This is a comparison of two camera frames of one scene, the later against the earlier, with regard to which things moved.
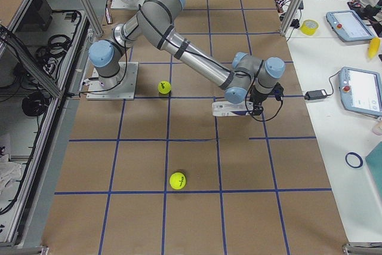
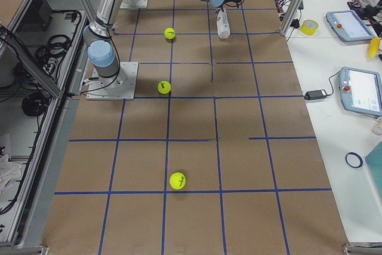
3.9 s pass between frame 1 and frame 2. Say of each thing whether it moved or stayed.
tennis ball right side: stayed
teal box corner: stayed
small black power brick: stayed
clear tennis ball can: moved
